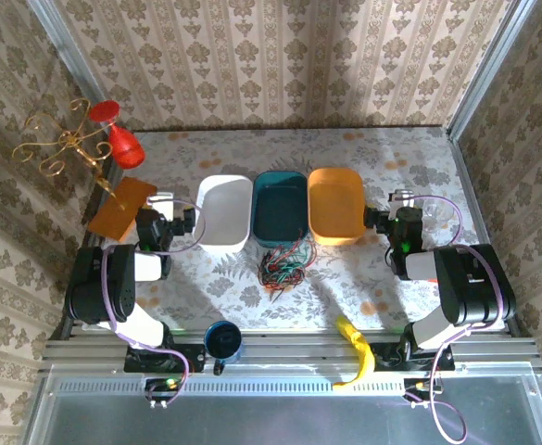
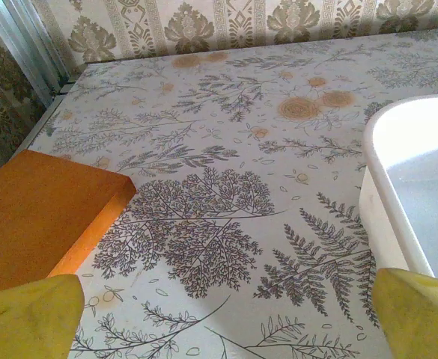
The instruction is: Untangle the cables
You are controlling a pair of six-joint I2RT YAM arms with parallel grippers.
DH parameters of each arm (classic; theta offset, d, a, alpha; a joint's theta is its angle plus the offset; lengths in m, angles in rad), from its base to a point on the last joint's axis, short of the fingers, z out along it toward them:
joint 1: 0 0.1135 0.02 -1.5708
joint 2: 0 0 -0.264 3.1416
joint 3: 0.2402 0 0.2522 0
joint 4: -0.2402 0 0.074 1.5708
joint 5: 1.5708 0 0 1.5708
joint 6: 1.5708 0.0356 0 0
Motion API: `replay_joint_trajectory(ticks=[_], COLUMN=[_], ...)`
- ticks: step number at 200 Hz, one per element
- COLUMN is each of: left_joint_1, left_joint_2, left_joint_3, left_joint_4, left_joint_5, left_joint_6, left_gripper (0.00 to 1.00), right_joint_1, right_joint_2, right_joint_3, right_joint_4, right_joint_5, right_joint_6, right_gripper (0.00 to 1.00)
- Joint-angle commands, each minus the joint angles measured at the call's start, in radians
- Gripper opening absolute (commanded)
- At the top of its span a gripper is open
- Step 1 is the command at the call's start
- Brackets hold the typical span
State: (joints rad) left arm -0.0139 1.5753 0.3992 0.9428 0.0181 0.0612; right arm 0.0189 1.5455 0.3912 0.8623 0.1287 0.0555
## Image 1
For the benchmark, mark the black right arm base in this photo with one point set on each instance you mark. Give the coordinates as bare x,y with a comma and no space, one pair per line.
386,354

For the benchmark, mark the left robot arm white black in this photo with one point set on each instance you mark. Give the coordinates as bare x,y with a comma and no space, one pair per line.
90,287

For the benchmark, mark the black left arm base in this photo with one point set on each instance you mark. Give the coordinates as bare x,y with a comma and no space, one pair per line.
192,359

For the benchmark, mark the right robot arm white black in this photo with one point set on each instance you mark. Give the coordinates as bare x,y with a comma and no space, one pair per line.
470,287

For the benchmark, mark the white plastic bin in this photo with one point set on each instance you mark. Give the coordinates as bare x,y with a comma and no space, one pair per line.
224,208

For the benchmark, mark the orange plastic bin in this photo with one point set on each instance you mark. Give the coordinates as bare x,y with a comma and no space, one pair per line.
335,204

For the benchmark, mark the orange wooden block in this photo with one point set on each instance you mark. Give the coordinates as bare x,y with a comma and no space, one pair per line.
113,218

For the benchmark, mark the red plastic wine glass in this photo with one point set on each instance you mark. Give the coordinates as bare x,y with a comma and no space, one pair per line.
124,146

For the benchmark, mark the teal plastic bin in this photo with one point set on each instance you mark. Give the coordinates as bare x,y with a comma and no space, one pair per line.
280,208

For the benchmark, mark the blue mug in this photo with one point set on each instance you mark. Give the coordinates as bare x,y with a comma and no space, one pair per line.
224,340

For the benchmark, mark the yellow taped banana shape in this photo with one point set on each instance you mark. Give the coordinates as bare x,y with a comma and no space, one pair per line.
363,352

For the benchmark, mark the left controller board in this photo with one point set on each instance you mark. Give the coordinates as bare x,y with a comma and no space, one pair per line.
161,387

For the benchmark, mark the controller board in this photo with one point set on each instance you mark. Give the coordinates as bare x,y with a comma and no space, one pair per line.
421,388
161,387

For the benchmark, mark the right controller board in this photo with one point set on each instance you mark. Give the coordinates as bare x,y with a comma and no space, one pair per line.
421,388

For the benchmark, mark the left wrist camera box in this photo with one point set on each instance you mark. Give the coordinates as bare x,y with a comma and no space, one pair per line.
159,204

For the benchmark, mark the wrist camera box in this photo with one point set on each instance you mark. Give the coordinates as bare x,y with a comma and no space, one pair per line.
401,198
159,204

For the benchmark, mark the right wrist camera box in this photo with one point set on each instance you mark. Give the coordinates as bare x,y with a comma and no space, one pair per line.
401,198

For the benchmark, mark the aluminium frame rail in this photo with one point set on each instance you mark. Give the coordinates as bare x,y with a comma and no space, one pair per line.
298,347

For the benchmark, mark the right aluminium post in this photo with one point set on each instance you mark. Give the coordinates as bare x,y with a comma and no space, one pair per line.
488,65

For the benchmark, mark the aluminium post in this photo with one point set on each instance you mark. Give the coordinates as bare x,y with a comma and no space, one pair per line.
64,51
488,65

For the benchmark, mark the left aluminium post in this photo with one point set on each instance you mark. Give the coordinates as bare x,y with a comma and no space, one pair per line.
64,51

